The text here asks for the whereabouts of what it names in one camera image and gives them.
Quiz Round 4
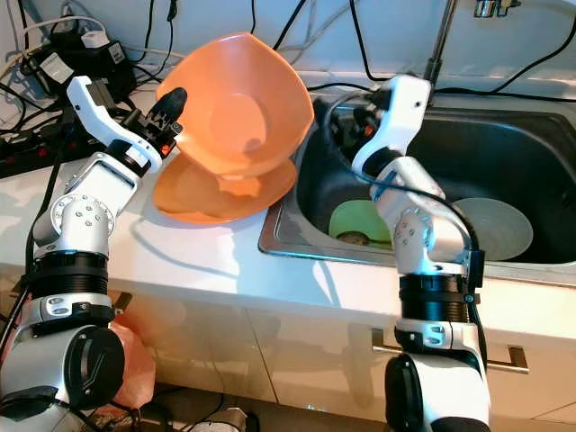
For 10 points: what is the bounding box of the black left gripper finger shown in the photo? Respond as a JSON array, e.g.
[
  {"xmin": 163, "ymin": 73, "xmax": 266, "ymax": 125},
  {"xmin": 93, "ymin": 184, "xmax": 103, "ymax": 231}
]
[{"xmin": 153, "ymin": 87, "xmax": 188, "ymax": 136}]

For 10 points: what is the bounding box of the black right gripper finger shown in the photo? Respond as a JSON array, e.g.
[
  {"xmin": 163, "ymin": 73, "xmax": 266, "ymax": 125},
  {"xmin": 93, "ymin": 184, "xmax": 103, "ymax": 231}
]
[{"xmin": 313, "ymin": 96, "xmax": 356, "ymax": 158}]

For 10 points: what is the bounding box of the orange plastic bowl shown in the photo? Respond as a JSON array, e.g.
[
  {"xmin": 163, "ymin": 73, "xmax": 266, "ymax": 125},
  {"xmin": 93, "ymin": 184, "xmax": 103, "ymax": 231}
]
[{"xmin": 155, "ymin": 31, "xmax": 303, "ymax": 179}]

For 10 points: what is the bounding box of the green plate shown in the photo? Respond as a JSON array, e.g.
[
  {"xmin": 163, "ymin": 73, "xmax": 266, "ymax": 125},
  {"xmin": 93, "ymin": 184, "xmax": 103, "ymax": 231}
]
[{"xmin": 328, "ymin": 200, "xmax": 393, "ymax": 247}]

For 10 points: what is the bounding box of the white plug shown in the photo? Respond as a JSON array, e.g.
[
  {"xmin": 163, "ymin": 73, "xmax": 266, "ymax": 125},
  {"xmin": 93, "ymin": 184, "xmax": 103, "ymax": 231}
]
[{"xmin": 81, "ymin": 29, "xmax": 112, "ymax": 47}]

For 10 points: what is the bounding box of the chrome faucet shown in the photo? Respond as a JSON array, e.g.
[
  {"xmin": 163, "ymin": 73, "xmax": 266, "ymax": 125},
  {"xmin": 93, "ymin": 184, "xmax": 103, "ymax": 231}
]
[{"xmin": 425, "ymin": 0, "xmax": 519, "ymax": 87}]

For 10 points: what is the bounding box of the black charger box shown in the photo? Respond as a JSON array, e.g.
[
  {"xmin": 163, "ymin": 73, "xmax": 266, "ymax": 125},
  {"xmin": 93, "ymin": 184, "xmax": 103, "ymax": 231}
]
[{"xmin": 27, "ymin": 31, "xmax": 128, "ymax": 92}]

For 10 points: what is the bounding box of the black power strip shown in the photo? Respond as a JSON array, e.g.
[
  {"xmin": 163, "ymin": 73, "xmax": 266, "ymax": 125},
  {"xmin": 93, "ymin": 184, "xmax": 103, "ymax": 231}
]
[{"xmin": 0, "ymin": 103, "xmax": 69, "ymax": 177}]

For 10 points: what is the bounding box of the stainless steel sink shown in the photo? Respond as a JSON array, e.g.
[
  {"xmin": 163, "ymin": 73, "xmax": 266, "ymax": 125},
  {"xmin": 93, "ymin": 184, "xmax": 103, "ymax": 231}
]
[{"xmin": 259, "ymin": 90, "xmax": 576, "ymax": 290}]

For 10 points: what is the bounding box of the grey plate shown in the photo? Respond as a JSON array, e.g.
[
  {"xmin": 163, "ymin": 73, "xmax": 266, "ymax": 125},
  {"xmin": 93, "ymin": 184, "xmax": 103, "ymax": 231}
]
[{"xmin": 450, "ymin": 198, "xmax": 535, "ymax": 263}]

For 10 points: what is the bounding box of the orange plastic bag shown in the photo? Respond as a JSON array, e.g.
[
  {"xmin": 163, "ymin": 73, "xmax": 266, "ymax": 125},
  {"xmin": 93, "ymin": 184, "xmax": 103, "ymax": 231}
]
[{"xmin": 112, "ymin": 310, "xmax": 157, "ymax": 411}]

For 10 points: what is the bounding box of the grey robot foot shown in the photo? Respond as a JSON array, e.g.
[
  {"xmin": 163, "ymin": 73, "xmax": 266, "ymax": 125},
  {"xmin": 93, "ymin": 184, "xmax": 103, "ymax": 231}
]
[{"xmin": 207, "ymin": 407, "xmax": 249, "ymax": 432}]

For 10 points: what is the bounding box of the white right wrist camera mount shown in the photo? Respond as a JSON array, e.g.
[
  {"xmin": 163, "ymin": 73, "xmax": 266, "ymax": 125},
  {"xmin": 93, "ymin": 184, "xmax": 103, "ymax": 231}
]
[{"xmin": 351, "ymin": 74, "xmax": 434, "ymax": 177}]

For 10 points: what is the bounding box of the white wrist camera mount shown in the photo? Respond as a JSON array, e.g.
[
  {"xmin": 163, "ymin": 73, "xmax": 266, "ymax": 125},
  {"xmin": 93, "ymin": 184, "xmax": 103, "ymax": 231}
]
[
  {"xmin": 66, "ymin": 75, "xmax": 159, "ymax": 177},
  {"xmin": 351, "ymin": 74, "xmax": 434, "ymax": 177}
]

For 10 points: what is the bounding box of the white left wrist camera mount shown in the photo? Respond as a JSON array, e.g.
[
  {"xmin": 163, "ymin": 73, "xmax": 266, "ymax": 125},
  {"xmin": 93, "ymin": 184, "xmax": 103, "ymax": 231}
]
[{"xmin": 66, "ymin": 75, "xmax": 159, "ymax": 177}]

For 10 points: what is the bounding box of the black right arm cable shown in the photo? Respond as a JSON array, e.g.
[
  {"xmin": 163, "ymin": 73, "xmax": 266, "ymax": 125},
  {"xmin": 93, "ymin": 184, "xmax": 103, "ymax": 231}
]
[{"xmin": 328, "ymin": 88, "xmax": 489, "ymax": 363}]

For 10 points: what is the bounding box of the long metal cabinet handle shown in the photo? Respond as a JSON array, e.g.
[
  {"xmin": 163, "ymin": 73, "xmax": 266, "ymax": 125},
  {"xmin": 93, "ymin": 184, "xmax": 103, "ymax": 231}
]
[{"xmin": 371, "ymin": 328, "xmax": 531, "ymax": 375}]

